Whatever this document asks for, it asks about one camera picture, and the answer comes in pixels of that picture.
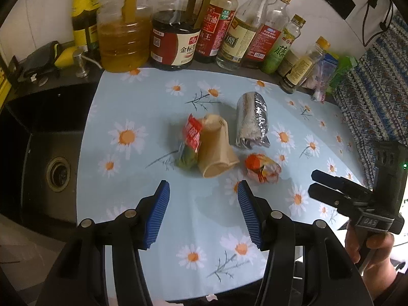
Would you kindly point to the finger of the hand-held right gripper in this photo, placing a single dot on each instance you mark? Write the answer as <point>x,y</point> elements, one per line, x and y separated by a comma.
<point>331,197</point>
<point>338,183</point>

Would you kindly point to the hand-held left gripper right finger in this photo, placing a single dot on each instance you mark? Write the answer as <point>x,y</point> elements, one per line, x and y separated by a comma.
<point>250,220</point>

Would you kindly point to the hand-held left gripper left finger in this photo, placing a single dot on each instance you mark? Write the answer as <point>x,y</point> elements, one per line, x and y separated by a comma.
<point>157,216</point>

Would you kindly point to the orange wrapper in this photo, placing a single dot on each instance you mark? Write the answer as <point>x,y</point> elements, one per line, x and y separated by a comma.
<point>263,167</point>

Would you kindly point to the red green snack wrapper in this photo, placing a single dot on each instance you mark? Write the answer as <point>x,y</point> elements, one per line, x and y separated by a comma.
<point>190,143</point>

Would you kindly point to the silver plastic wrapper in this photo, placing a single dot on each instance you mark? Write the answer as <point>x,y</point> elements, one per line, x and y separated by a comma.
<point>251,121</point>

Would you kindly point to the person's right forearm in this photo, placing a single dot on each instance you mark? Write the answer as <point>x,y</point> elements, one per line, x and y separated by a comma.
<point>381,290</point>

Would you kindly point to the person's right hand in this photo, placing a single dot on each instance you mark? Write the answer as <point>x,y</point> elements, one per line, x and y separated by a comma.
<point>381,251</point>

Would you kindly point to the blue daisy print tablecloth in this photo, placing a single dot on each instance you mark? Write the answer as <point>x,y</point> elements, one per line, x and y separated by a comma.
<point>204,261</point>

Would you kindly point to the blue patterned curtain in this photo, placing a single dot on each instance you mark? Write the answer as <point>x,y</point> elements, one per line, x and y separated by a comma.
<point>376,102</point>

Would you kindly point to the pink blue plastic bag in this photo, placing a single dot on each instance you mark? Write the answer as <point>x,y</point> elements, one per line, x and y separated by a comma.
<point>323,76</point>

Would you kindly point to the green plastic bag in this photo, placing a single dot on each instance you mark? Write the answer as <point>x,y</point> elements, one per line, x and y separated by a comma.
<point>343,68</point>

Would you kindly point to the yellow cap bottle beige label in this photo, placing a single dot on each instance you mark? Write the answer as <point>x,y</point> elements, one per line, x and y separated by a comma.
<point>301,71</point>

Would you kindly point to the black sink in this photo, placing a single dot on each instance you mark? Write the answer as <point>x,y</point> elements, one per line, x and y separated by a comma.
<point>41,140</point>

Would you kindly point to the green sauce bottle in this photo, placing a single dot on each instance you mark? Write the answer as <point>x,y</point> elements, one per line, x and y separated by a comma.
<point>280,54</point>

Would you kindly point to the gold cap bottle red label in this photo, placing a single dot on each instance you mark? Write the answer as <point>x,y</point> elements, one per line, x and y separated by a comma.
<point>266,41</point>

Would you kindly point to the metal soap dispenser pump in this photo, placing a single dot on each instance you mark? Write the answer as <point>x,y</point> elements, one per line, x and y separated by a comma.
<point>81,65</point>

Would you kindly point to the clear bottle yellow cap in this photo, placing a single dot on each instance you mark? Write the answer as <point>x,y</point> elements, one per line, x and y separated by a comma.
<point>239,41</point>

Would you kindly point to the yellow sponge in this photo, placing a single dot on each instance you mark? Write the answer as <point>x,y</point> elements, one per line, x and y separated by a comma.
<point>66,55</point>

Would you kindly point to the dark bottle red label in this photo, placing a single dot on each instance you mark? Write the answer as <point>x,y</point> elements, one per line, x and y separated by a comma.
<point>218,22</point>

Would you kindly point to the green bottle yellow label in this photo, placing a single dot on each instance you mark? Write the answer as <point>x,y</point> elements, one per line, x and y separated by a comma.
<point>84,16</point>

